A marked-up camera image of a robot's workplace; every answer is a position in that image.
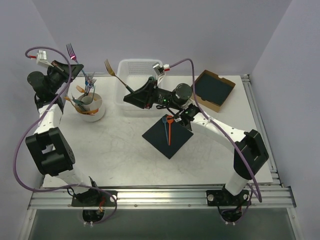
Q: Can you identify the brown cardboard napkin box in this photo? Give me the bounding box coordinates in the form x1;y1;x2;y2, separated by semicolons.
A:
194;70;236;113

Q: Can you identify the iridescent rainbow fork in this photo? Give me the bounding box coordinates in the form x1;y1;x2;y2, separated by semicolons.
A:
66;43;79;64

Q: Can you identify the white utensil holder cup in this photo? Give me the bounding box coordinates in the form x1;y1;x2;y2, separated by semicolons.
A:
76;92;106;123

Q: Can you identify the orange plastic spoon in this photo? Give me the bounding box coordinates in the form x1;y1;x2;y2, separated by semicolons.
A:
166;115;174;146

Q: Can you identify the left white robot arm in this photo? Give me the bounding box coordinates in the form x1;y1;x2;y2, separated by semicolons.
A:
25;60;102;206

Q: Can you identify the blue plastic fork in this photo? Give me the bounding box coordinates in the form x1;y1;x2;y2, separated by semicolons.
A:
162;115;169;146

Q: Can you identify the aluminium frame rail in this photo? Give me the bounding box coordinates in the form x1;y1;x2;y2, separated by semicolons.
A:
28;185;296;210

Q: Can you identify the white perforated plastic basket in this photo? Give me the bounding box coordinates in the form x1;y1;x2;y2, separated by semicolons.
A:
114;58;163;111

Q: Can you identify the gold fork green handle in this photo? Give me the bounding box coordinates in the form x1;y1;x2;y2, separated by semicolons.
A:
104;58;136;95

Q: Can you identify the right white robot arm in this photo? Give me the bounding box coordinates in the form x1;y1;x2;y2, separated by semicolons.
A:
123;77;269;205

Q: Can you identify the silver metal fork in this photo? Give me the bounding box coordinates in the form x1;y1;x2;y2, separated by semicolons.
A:
84;73;97;96

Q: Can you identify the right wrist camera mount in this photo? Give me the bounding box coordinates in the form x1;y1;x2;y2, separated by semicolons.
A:
152;62;170;85

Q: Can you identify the orange plastic fork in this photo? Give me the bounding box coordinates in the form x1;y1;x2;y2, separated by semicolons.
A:
76;85;85;93

